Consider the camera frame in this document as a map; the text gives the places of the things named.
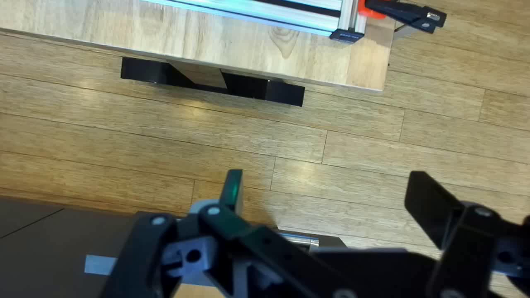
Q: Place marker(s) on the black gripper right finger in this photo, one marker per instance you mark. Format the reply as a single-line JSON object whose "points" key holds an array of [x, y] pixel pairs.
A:
{"points": [[440, 210]]}

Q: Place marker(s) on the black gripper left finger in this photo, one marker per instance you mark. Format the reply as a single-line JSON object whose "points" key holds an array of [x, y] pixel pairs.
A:
{"points": [[242, 243]]}

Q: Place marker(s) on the black clamp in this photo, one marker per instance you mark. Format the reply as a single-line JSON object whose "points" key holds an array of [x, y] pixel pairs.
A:
{"points": [[410, 14]]}

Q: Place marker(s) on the dark grey cabinet body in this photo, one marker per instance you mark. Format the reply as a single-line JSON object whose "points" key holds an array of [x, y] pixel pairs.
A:
{"points": [[43, 249]]}

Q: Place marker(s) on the light wooden table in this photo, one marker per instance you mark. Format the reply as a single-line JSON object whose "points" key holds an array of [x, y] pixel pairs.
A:
{"points": [[192, 34]]}

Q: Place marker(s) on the orange bracket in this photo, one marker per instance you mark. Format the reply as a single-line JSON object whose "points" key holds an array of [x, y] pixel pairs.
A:
{"points": [[367, 11]]}

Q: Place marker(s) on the aluminium frame profile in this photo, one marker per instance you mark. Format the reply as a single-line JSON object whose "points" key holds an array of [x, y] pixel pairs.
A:
{"points": [[275, 14]]}

